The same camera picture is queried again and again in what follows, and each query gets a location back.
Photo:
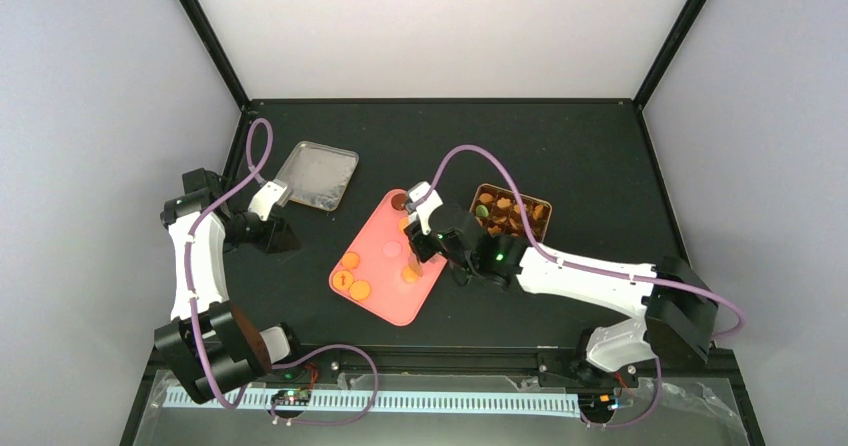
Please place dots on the round plain tan cookie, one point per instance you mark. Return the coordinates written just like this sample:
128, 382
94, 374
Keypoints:
409, 275

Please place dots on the pink plastic tray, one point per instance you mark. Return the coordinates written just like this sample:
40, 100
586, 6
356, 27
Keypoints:
391, 299

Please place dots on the silver metal tin lid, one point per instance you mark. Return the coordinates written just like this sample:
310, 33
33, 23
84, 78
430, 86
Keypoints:
318, 175

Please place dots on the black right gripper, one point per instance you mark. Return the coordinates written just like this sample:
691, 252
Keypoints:
421, 251

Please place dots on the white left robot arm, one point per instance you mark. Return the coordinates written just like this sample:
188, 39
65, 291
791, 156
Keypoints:
209, 343

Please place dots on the yellow biscuit red cross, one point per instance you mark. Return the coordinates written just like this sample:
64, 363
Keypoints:
342, 280

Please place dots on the metal tongs white handles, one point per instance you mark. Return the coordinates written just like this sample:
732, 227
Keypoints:
415, 265

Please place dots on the white slotted cable duct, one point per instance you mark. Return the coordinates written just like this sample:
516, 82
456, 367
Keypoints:
435, 402

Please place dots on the dark chocolate round cookie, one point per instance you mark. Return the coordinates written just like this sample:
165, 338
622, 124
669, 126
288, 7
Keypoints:
398, 201

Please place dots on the pink sandwich cookie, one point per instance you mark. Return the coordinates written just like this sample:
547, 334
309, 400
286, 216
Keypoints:
392, 249

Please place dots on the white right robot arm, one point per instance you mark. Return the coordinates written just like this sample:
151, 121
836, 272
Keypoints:
659, 321

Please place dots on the round swirl tan cookie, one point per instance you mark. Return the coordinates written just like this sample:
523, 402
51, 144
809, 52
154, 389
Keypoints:
350, 260

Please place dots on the gold cookie tin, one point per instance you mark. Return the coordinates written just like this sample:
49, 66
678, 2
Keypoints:
512, 216

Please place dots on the yellow dotted round biscuit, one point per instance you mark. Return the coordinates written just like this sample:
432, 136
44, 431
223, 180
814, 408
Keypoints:
359, 290

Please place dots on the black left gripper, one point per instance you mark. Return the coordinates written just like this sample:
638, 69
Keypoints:
269, 239

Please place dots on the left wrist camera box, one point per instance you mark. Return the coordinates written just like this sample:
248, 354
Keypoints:
272, 193

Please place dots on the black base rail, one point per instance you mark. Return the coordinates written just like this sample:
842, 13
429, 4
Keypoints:
555, 367

